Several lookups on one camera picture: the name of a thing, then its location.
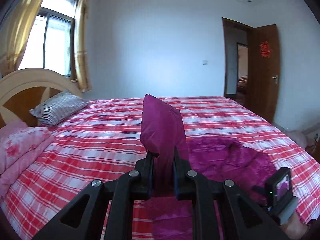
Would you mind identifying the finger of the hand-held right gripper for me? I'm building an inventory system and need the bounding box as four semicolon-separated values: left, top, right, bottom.
252;185;267;196

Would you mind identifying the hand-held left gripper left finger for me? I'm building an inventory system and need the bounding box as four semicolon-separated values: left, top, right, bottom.
31;150;155;240

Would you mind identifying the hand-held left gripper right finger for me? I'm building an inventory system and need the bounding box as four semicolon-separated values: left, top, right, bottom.
174;147;292;240

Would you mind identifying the magenta padded jacket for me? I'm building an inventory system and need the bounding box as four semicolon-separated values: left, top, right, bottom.
140;94;278;240

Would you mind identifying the person's right forearm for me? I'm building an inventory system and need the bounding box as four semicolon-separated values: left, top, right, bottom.
282;211;314;234

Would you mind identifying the red plaid bed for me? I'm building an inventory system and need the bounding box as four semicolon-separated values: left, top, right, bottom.
0;95;320;240

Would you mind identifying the brown wooden door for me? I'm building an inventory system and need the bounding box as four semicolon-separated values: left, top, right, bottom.
246;24;280;124

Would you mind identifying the striped pillow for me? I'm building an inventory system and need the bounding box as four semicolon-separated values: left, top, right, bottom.
29;89;89;126

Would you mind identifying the pink floral folded quilt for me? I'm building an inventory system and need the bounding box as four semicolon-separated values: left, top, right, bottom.
0;120;55;193

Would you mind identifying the red paper door decoration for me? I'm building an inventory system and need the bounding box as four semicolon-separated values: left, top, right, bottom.
259;41;272;58

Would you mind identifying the yellow curtain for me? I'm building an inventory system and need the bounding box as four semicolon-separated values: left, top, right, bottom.
73;0;92;93
0;0;55;78

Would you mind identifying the wooden bed headboard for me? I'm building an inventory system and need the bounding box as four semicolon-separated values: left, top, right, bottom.
0;67;83;129

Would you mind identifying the window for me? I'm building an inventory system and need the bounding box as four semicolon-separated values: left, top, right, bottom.
17;0;81;78

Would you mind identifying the dark wooden door frame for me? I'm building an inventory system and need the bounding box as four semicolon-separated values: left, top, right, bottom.
222;17;254;105

